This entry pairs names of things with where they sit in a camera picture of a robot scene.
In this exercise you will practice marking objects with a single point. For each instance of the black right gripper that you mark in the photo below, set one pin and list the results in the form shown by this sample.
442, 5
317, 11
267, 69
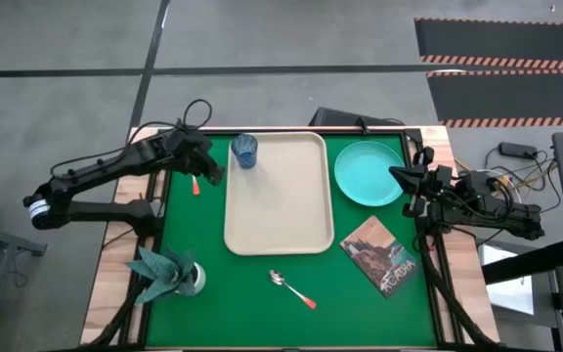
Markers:
433, 183

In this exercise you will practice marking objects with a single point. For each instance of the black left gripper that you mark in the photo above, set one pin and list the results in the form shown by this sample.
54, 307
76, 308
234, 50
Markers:
188, 151

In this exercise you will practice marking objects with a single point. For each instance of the blue faceted cup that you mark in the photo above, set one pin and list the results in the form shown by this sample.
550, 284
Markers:
245, 154

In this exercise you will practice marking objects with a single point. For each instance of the teal round plate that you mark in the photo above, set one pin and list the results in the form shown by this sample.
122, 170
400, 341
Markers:
359, 171

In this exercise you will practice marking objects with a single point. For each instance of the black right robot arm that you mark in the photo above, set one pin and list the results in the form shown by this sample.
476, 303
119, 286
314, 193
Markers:
506, 217

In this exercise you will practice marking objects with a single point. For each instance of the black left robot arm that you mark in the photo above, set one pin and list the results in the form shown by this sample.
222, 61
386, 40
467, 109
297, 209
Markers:
105, 211

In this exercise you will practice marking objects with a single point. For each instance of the beige plastic tray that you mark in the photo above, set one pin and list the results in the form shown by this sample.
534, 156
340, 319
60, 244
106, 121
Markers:
279, 205

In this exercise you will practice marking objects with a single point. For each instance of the Acadia picture board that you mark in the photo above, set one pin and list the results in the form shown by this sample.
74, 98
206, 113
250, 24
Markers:
379, 256

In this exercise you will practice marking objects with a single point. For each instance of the black box behind table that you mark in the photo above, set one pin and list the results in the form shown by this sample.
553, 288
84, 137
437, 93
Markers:
340, 118

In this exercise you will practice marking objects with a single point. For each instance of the black power adapter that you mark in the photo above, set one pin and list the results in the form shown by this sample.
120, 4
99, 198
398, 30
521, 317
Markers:
518, 149

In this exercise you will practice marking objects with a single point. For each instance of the black hazard-striped floor mat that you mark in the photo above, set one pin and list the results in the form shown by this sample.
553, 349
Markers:
496, 39
506, 95

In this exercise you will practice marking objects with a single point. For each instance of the green table mat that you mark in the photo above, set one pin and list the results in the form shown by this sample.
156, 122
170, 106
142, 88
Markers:
242, 318

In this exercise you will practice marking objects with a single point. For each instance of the white paper sheet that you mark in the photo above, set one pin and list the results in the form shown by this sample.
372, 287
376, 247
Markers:
511, 293

